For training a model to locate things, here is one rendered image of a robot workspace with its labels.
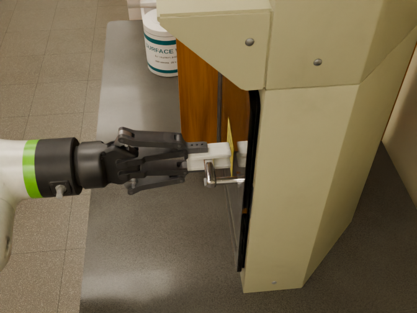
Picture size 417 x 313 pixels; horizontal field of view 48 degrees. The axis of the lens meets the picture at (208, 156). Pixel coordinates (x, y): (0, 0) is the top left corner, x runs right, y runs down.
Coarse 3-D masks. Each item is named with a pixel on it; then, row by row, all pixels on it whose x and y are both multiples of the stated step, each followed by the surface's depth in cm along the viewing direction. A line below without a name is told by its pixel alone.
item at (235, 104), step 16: (224, 80) 83; (224, 96) 85; (240, 96) 64; (224, 112) 87; (240, 112) 65; (224, 128) 89; (240, 128) 66; (240, 144) 67; (240, 160) 68; (224, 176) 95; (240, 176) 70; (224, 192) 97; (240, 192) 71; (240, 208) 72; (240, 224) 73; (240, 240) 76; (240, 256) 79
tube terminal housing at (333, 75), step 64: (320, 0) 46; (384, 0) 47; (320, 64) 51; (384, 64) 59; (320, 128) 59; (384, 128) 79; (256, 192) 66; (320, 192) 68; (256, 256) 78; (320, 256) 88
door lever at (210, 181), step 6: (204, 162) 74; (210, 162) 74; (204, 168) 74; (210, 168) 73; (210, 174) 72; (204, 180) 71; (210, 180) 71; (216, 180) 71; (222, 180) 71; (228, 180) 71; (234, 180) 71; (210, 186) 71
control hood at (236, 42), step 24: (168, 0) 48; (192, 0) 48; (216, 0) 48; (240, 0) 48; (264, 0) 48; (168, 24) 46; (192, 24) 47; (216, 24) 47; (240, 24) 47; (264, 24) 47; (192, 48) 49; (216, 48) 49; (240, 48) 49; (264, 48) 49; (240, 72) 51; (264, 72) 52
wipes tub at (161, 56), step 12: (156, 12) 130; (144, 24) 126; (156, 24) 125; (156, 36) 125; (168, 36) 124; (156, 48) 127; (168, 48) 127; (156, 60) 130; (168, 60) 129; (156, 72) 134; (168, 72) 132
